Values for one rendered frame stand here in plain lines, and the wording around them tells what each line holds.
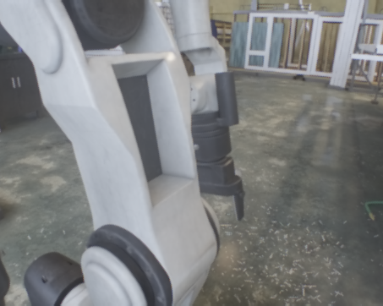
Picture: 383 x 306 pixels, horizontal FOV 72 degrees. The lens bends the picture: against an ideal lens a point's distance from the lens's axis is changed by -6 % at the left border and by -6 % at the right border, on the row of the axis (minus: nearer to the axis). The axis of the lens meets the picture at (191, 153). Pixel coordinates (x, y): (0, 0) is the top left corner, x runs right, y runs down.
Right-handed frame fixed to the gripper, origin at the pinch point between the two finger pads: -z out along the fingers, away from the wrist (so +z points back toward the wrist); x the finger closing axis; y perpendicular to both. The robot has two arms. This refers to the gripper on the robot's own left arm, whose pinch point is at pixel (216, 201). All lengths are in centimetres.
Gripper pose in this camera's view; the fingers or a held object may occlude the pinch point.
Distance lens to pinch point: 60.7
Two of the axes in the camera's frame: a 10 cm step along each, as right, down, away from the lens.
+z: -1.4, -9.5, -2.8
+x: 8.1, 0.5, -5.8
